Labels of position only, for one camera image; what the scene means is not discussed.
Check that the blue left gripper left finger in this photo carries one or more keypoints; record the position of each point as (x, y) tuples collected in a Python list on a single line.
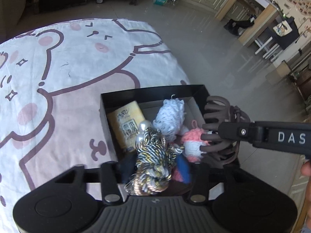
[(127, 167)]

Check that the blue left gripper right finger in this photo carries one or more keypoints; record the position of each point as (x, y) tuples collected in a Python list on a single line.
[(182, 170)]

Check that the pink crochet doll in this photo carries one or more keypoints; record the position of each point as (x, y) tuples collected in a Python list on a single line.
[(191, 140)]

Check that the braided rope knot ornament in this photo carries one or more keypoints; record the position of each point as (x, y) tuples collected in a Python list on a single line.
[(155, 161)]

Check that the yellow small carton box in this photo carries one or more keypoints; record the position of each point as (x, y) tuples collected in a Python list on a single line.
[(125, 124)]

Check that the white crochet pouch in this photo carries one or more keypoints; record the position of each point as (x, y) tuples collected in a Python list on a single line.
[(170, 118)]

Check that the brown hair claw clip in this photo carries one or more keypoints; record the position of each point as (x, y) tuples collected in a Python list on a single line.
[(220, 150)]

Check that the person's right hand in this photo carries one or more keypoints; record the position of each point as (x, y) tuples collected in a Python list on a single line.
[(306, 171)]

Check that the black open gift box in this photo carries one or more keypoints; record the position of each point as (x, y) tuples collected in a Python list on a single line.
[(150, 100)]

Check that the white folding chair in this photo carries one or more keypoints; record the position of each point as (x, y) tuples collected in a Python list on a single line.
[(269, 49)]

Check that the tote bag with cartoon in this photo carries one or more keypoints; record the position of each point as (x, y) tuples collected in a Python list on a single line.
[(286, 32)]

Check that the cartoon bear bed sheet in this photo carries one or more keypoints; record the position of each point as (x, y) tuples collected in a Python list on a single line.
[(52, 79)]

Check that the black boots pair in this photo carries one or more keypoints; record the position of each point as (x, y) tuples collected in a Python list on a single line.
[(233, 26)]

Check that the wooden table leg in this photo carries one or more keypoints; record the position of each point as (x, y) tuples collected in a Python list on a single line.
[(269, 14)]

